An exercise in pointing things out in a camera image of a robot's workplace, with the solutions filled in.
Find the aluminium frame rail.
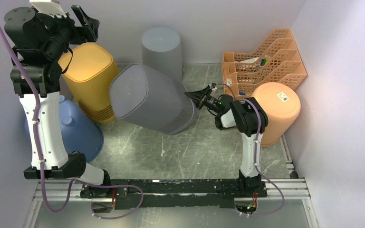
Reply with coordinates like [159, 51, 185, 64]
[23, 110, 320, 228]

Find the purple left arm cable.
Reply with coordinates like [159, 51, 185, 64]
[0, 0, 144, 220]

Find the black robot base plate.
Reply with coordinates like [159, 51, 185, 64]
[80, 177, 268, 209]

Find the dark grey ribbed bin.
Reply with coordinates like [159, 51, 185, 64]
[109, 62, 198, 135]

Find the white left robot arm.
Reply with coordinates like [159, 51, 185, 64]
[4, 0, 113, 198]

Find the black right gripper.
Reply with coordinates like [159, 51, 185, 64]
[183, 88, 221, 115]

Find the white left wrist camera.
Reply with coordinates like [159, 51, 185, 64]
[29, 0, 67, 17]

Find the light grey plastic bin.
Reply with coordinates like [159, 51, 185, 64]
[141, 27, 183, 81]

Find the orange plastic bin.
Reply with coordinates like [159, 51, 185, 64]
[252, 82, 301, 146]

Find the blue plastic bin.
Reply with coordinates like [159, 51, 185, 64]
[37, 92, 104, 169]

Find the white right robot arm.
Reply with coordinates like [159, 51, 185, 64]
[184, 86, 268, 197]

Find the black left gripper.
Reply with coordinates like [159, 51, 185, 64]
[33, 4, 101, 60]

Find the orange plastic file organizer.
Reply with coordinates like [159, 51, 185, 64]
[221, 28, 307, 99]

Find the yellow mesh plastic bin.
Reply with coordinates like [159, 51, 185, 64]
[58, 43, 119, 124]

